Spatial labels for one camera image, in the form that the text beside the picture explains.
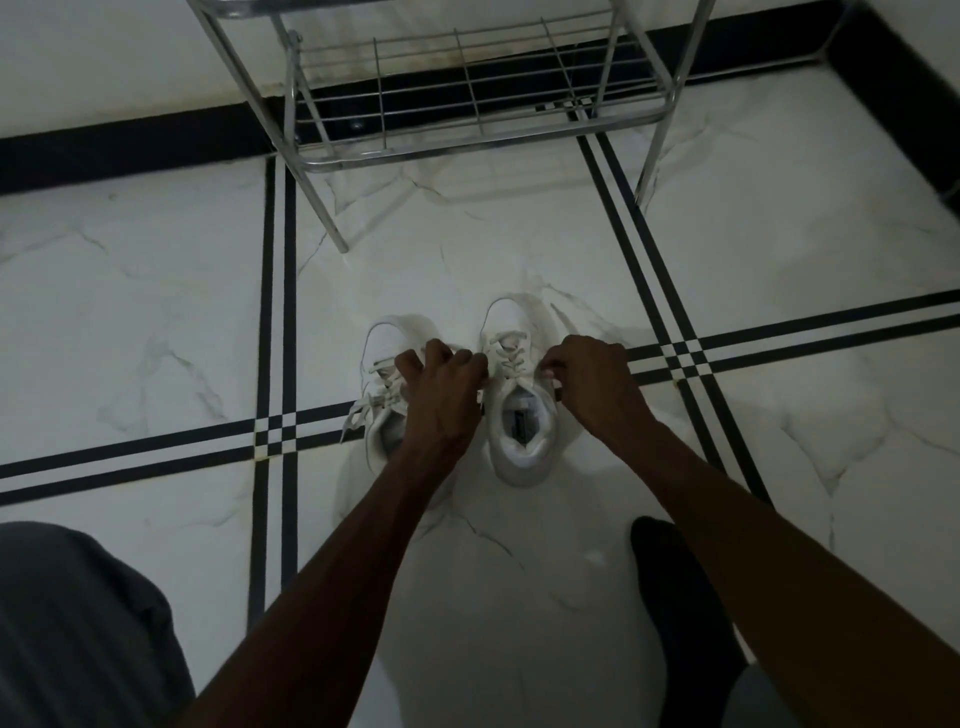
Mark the person's right hand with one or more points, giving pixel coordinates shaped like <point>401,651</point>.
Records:
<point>600,390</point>

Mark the person's left fingers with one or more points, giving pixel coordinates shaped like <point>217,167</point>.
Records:
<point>442,358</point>

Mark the person's grey trouser leg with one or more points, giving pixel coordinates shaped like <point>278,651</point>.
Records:
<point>75,630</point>

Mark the person's right fingers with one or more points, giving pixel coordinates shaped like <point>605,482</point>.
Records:
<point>559,360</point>

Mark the person's right forearm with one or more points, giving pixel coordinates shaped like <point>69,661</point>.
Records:
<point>795,585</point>

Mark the person's left hand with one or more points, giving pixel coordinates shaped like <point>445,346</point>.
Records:
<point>442,405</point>

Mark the person's black sock foot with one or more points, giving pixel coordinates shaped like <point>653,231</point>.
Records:
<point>686,615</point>

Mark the person's left forearm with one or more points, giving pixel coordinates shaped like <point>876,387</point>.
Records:
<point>315,600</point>

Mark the white lace-up sneaker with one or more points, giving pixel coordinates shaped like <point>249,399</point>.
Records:
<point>382,397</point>
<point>517,420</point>

